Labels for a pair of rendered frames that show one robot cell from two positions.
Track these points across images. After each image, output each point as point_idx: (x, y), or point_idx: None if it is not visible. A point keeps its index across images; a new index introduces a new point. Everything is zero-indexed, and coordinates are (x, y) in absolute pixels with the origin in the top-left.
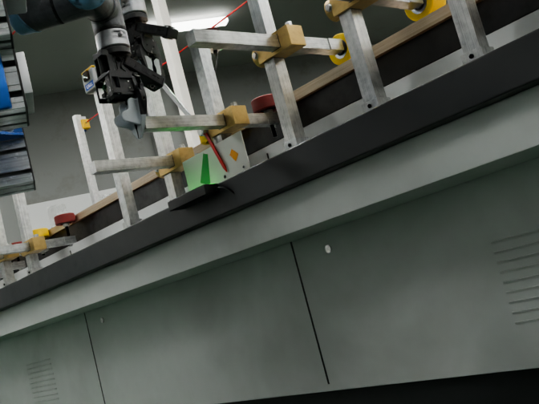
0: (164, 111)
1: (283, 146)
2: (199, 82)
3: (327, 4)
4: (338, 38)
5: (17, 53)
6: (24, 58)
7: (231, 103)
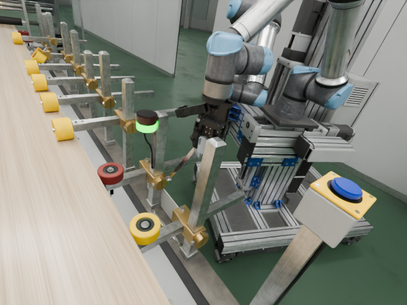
0: (194, 193)
1: (134, 168)
2: (164, 150)
3: (115, 100)
4: (74, 120)
5: (246, 114)
6: (243, 116)
7: (148, 158)
